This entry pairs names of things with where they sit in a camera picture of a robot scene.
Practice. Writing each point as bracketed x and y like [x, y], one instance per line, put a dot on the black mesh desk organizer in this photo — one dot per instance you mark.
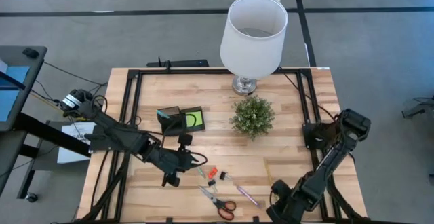
[164, 124]

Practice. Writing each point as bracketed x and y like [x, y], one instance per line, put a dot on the blue pad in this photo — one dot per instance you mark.
[10, 105]

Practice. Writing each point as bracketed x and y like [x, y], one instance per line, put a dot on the green potted plant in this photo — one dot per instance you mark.
[252, 117]

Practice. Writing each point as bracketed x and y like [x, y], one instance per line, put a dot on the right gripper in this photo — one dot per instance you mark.
[283, 207]

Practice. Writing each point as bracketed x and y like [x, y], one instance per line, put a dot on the black aluminium table frame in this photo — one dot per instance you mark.
[220, 71]

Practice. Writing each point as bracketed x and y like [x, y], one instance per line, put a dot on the light teal pen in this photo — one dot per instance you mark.
[163, 114]

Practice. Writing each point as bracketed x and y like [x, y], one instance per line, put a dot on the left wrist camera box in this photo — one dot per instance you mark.
[171, 180]

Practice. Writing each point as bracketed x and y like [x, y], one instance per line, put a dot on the black power strip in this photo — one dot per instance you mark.
[183, 63]

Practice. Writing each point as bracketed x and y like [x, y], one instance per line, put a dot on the black red scissors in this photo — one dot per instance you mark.
[213, 199]

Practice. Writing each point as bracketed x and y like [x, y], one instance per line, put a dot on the grey side desk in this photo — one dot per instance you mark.
[35, 81]

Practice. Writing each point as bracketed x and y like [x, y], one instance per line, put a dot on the black binder clip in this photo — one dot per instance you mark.
[222, 175]
[211, 183]

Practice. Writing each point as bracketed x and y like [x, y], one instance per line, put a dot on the green sticky note pad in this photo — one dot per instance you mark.
[198, 121]

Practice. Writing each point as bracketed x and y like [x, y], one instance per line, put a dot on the white printed paper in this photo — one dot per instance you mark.
[66, 157]

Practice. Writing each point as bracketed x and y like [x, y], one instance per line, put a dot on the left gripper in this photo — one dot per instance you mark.
[183, 161]

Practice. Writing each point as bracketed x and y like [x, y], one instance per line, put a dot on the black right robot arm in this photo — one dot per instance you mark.
[325, 163]

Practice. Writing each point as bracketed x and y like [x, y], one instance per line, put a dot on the white shade table lamp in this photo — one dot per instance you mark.
[252, 47]

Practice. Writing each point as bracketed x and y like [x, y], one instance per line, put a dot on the small black desk object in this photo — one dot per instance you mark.
[30, 52]

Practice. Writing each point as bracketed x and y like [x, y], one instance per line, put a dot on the clear purple pen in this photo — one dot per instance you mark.
[247, 196]

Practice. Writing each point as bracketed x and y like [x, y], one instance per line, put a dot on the red eraser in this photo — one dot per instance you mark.
[212, 173]

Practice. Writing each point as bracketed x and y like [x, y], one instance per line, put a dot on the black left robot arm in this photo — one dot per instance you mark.
[115, 134]

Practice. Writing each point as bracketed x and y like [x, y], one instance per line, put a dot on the black caster wheel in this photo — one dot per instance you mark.
[31, 197]

